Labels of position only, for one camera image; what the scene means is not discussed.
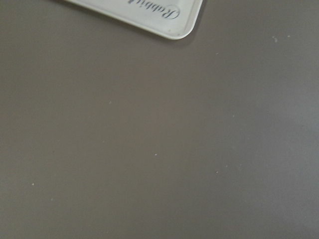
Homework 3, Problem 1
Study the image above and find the cream plastic tray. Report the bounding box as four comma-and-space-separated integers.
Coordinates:
69, 0, 203, 40

